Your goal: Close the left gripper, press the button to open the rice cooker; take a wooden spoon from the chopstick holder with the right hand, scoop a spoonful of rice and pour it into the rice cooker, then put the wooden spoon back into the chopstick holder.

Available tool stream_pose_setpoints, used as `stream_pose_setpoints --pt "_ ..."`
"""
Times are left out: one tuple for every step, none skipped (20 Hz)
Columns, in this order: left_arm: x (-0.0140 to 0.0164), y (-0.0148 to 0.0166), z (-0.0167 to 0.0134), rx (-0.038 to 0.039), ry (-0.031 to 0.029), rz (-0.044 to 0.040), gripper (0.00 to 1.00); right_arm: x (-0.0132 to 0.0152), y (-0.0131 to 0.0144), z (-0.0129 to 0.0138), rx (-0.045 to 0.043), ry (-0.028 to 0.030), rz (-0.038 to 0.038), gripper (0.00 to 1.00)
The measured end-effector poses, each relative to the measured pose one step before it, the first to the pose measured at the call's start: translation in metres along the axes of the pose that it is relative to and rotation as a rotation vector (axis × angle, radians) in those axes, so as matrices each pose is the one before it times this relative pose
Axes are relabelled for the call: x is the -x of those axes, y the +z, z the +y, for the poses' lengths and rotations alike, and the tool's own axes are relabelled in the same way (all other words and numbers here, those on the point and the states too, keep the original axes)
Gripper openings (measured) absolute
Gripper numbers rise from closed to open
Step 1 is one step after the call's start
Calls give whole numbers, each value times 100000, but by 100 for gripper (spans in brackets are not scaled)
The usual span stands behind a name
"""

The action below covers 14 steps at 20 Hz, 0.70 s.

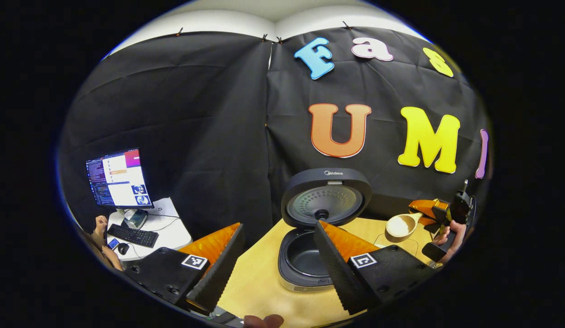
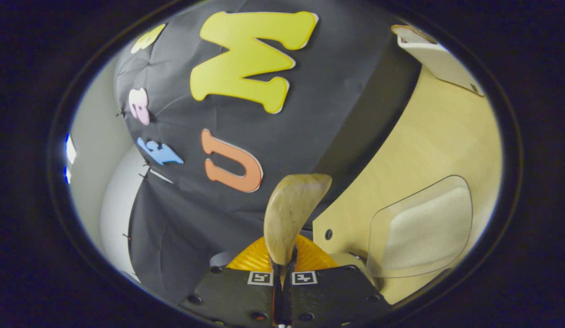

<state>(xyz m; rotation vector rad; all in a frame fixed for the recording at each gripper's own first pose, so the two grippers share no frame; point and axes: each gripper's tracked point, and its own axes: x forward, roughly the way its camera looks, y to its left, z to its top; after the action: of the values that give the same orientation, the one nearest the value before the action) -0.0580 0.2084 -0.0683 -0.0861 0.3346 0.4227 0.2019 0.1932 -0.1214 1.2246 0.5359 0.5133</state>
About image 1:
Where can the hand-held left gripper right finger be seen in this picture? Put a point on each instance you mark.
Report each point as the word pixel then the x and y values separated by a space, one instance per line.
pixel 339 273

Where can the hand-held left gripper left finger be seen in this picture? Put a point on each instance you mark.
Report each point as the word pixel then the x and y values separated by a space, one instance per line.
pixel 218 273

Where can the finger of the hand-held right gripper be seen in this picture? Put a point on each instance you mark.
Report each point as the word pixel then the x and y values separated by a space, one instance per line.
pixel 428 207
pixel 435 223

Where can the wooden spoon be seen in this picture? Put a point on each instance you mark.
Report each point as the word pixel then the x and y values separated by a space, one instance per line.
pixel 391 237

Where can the dark grey rice cooker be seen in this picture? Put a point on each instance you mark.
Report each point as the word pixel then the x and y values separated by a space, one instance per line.
pixel 305 182

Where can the white side table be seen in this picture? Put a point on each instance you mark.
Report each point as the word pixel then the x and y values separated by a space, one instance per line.
pixel 173 232

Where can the black keyboard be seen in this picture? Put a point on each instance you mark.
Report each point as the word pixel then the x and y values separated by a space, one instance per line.
pixel 134 236

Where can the black computer mouse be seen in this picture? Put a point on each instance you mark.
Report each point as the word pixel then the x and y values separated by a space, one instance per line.
pixel 123 248

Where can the pale green box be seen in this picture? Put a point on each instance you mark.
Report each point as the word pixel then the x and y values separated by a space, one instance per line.
pixel 135 218

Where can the blue-screen phone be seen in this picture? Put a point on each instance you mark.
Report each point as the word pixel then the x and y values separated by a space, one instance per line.
pixel 113 243

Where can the computer monitor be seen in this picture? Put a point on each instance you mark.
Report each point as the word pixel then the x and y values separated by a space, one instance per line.
pixel 118 177

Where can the black backdrop cloth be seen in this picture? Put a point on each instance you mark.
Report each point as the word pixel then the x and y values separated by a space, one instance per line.
pixel 195 114

